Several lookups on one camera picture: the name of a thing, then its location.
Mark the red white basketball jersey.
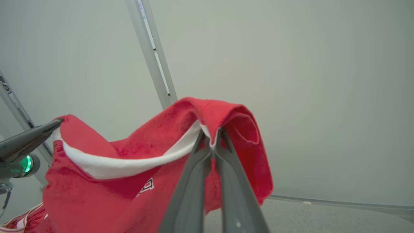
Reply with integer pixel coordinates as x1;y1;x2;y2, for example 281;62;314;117
0;96;274;233

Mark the grey metal frame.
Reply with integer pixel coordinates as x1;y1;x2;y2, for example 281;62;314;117
0;71;54;191

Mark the grey metal pole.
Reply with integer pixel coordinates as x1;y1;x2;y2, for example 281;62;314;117
125;0;172;111
140;0;179;104

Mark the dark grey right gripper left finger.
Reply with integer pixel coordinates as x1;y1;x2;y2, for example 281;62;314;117
158;129;212;233

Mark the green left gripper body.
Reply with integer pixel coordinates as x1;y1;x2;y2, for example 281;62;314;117
0;154;41;194

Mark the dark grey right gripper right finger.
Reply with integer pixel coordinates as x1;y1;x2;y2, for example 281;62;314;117
213;127;271;233

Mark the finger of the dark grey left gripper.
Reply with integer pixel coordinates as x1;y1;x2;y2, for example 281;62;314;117
0;118;64;162

